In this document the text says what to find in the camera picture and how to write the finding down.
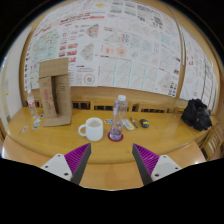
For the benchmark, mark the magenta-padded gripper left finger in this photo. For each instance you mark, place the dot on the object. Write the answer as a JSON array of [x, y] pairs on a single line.
[[75, 160]]

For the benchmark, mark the white ceramic mug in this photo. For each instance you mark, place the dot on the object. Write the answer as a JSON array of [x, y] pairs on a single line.
[[93, 130]]

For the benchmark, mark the black bag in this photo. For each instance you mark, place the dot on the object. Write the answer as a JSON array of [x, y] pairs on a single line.
[[196, 115]]

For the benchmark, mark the white standing air conditioner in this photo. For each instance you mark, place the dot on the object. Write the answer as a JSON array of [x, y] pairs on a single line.
[[13, 86]]

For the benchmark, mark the clear plastic water bottle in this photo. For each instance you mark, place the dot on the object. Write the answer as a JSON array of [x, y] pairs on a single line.
[[118, 113]]

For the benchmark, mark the small red-labelled plastic bottle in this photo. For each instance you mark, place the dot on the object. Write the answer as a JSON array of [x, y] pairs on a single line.
[[32, 105]]

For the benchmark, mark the flat round red coaster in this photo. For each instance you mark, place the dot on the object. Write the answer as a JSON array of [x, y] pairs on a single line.
[[110, 138]]

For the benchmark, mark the dark pen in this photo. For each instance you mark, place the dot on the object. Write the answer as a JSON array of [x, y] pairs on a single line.
[[134, 122]]

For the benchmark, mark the small black device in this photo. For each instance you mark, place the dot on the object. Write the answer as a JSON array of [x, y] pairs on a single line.
[[144, 123]]

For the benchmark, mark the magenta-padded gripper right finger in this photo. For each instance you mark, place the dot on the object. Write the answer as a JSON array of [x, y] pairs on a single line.
[[148, 160]]

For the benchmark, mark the small printed card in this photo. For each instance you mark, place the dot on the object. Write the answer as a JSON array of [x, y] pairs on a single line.
[[25, 129], [42, 116], [108, 121], [35, 126], [37, 120]]

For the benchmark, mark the brown cardboard box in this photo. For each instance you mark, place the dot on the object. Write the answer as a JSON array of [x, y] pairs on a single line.
[[53, 70]]

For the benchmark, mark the wooden chair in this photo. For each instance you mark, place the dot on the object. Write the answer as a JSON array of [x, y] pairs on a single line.
[[213, 141]]

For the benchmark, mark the white remote control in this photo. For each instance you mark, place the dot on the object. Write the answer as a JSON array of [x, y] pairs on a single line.
[[127, 124]]

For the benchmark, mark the printed paper wall poster display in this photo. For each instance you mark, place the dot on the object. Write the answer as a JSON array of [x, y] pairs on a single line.
[[200, 76], [116, 43]]

